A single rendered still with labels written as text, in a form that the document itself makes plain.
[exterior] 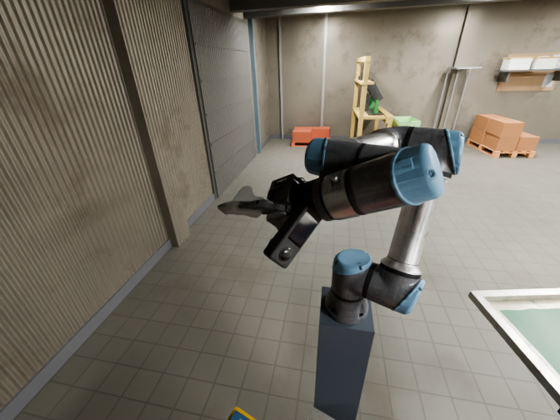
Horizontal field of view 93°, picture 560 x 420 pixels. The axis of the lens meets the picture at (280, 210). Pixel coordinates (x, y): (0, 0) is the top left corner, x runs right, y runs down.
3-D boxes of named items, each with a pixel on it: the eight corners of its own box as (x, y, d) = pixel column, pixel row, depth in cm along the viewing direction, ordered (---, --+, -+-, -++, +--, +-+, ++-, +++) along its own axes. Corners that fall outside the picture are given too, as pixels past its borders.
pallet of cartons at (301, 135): (330, 140, 775) (331, 126, 755) (329, 147, 711) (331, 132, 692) (294, 139, 794) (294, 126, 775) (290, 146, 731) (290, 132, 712)
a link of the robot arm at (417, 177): (449, 191, 37) (444, 205, 30) (372, 207, 44) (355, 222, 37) (433, 137, 36) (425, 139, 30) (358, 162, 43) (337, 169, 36)
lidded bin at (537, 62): (544, 68, 606) (549, 57, 594) (555, 68, 576) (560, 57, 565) (523, 69, 613) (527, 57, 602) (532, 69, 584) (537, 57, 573)
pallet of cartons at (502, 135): (503, 143, 692) (515, 113, 656) (535, 158, 581) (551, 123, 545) (465, 142, 709) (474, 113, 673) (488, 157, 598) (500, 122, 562)
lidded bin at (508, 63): (520, 69, 616) (524, 57, 604) (529, 69, 584) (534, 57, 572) (498, 70, 624) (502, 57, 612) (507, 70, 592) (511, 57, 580)
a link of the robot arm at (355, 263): (339, 270, 97) (342, 240, 91) (376, 284, 90) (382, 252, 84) (324, 290, 89) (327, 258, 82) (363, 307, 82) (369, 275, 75)
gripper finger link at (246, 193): (226, 188, 52) (271, 194, 51) (216, 213, 49) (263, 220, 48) (222, 177, 50) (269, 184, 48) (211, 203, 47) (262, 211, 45)
